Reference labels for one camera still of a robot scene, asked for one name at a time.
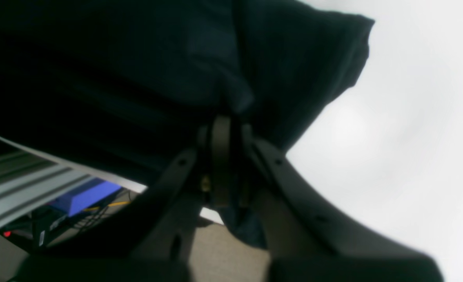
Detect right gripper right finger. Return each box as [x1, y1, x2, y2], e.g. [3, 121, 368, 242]
[241, 125, 443, 282]

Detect black computer case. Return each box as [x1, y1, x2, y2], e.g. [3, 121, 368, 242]
[0, 188, 131, 253]

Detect aluminium frame rail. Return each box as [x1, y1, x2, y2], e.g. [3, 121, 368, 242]
[0, 151, 93, 228]

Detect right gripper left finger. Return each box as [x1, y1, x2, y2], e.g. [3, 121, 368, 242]
[16, 116, 232, 282]

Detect black T-shirt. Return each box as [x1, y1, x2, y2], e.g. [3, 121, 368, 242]
[0, 0, 375, 249]

